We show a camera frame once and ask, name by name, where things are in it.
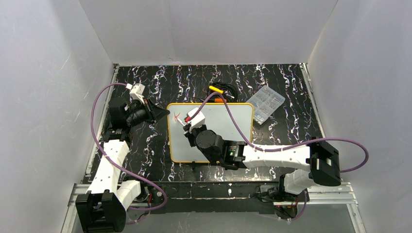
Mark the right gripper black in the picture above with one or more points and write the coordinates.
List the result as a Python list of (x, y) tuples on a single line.
[(189, 132)]

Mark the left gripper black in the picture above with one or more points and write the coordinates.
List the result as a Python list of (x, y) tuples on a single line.
[(150, 111)]

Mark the white marker pen red ends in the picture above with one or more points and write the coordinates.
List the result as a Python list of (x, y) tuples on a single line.
[(183, 123)]

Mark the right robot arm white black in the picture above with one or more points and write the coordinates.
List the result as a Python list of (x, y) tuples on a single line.
[(315, 163)]

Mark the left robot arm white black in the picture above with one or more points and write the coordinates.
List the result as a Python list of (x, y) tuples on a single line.
[(102, 209)]

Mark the clear plastic screw box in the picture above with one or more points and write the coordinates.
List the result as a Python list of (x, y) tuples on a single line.
[(265, 101)]

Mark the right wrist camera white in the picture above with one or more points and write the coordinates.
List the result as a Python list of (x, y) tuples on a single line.
[(195, 119)]

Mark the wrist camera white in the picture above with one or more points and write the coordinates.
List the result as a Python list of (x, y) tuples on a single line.
[(195, 119), (136, 92)]

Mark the whiteboard with yellow frame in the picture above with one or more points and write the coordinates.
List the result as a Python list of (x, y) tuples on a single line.
[(217, 119)]

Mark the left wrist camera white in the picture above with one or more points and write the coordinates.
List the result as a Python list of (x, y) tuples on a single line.
[(136, 92)]

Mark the orange handled tool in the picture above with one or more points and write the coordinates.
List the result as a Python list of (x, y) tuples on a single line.
[(219, 100)]

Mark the yellow handled tool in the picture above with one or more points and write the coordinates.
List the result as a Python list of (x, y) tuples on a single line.
[(214, 89)]

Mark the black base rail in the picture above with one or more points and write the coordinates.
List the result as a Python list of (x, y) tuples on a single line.
[(224, 197)]

